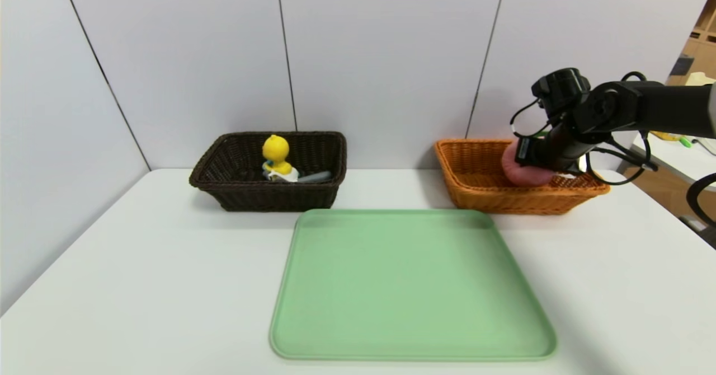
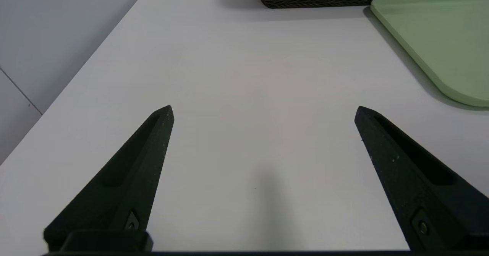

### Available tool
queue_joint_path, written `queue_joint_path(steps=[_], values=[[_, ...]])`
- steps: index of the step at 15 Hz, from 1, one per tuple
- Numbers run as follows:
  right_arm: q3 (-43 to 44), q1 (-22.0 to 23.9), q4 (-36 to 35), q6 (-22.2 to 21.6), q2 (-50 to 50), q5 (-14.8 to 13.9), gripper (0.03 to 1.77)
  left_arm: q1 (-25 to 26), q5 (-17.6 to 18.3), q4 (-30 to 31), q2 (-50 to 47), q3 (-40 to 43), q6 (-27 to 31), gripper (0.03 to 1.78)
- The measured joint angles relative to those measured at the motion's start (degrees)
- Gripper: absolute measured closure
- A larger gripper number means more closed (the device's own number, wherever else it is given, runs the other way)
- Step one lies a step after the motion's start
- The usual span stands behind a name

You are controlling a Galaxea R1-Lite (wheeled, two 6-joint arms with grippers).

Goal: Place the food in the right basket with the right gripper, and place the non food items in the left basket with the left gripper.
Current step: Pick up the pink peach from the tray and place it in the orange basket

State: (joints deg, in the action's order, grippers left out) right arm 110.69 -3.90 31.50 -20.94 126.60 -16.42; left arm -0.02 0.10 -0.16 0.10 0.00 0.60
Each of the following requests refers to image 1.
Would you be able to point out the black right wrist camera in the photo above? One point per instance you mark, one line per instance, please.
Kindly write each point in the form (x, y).
(523, 151)

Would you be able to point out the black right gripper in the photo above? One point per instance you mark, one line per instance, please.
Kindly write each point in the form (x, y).
(524, 150)

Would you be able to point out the white side table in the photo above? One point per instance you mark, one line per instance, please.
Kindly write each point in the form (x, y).
(685, 165)

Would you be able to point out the pink plush peach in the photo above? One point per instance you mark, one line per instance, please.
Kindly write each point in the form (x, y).
(523, 174)

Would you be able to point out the cream plastic container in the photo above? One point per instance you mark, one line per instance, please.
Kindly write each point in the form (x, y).
(702, 78)

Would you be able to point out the dark office chair back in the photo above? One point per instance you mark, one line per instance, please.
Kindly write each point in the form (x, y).
(681, 66)

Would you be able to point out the green marker pen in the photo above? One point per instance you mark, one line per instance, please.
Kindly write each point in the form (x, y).
(684, 142)

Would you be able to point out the orange wicker basket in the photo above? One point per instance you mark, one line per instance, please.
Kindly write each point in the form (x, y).
(475, 190)

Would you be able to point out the yellow box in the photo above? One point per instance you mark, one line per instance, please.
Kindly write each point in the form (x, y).
(667, 135)

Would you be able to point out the light green plastic tray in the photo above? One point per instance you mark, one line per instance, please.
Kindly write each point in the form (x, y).
(408, 291)

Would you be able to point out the dark brown wicker basket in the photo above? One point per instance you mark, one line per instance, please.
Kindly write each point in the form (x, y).
(279, 197)

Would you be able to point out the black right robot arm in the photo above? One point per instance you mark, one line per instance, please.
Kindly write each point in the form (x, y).
(660, 106)

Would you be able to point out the yellow duck toy car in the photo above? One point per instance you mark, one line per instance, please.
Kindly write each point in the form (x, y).
(276, 151)

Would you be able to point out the wooden shelf cabinet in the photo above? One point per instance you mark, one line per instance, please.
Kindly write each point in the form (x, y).
(702, 45)

